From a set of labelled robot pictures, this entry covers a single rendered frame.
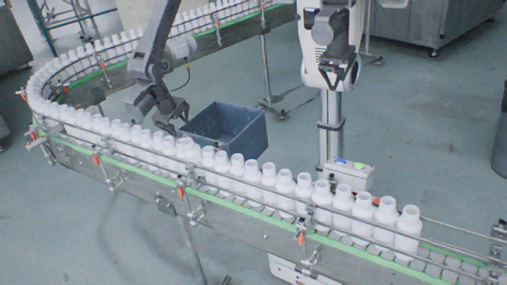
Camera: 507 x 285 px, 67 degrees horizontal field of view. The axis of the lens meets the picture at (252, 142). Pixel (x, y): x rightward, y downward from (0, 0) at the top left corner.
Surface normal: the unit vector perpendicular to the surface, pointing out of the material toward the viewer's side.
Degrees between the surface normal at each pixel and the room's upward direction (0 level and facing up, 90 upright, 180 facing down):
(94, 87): 90
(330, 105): 90
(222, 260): 0
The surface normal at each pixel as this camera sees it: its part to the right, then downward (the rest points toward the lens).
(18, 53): 0.84, 0.22
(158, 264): -0.12, -0.81
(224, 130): -0.53, 0.54
